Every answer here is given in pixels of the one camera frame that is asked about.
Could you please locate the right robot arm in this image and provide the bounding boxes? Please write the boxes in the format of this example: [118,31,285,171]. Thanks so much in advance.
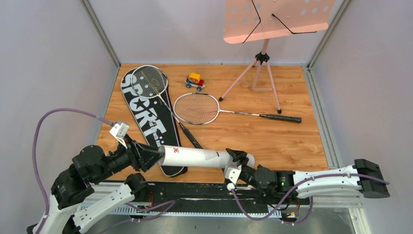
[226,148,390,204]

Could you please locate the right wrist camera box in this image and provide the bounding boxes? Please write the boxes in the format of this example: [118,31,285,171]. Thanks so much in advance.
[224,165,242,184]

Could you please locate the black racket cover bag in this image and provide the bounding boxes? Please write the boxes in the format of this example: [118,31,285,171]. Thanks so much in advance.
[120,67,188,178]

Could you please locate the colourful toy car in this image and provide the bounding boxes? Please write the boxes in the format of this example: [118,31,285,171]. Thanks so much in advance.
[185,73,206,91]

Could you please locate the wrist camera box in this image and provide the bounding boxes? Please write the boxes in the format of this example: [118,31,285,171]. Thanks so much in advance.
[109,121,130,148]
[224,165,242,184]

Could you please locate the white racket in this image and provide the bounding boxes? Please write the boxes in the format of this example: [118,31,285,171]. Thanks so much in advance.
[173,93,302,125]
[130,65,202,149]

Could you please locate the white shuttlecock tube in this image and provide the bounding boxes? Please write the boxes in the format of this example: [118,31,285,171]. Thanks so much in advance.
[158,145,255,168]

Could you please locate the pink music stand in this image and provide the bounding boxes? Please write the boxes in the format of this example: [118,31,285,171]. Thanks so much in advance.
[219,0,335,113]

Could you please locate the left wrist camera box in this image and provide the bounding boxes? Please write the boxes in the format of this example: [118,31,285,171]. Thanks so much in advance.
[109,121,130,148]

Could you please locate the grey slotted cable duct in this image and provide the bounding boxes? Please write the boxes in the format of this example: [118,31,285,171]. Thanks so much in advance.
[106,203,283,218]

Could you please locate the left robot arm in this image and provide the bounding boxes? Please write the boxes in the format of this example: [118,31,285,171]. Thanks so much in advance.
[26,140,165,234]

